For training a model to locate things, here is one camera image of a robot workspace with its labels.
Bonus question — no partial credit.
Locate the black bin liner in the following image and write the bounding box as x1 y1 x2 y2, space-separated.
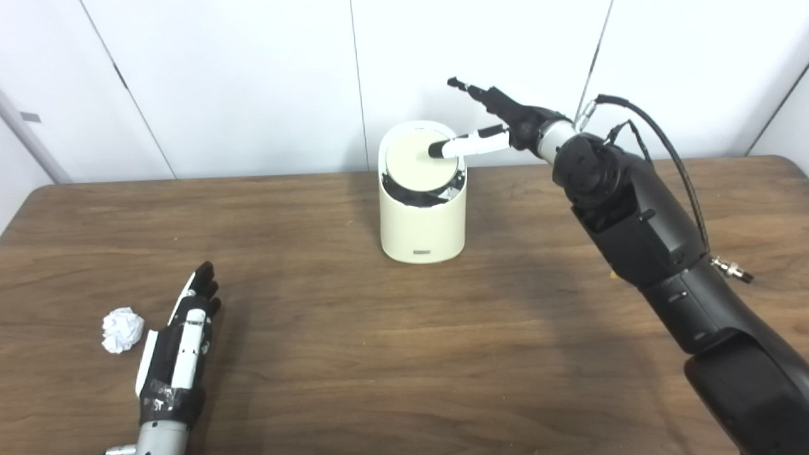
381 169 465 207

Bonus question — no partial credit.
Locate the white and black right hand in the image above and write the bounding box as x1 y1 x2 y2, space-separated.
429 77 568 159

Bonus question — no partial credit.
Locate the white and black left hand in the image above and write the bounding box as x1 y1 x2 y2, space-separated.
135 261 222 427

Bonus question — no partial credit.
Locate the cream-colored bin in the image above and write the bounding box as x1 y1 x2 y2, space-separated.
379 120 468 264

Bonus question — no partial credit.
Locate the round cream bin lid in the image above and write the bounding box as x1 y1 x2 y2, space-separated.
385 128 459 191

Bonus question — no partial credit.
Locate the white paper ball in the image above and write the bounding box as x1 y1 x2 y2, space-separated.
102 307 145 354

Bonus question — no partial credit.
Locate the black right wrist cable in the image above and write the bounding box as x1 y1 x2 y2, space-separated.
572 94 755 284

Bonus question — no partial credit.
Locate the grey wall corner post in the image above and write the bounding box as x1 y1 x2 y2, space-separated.
0 88 72 185

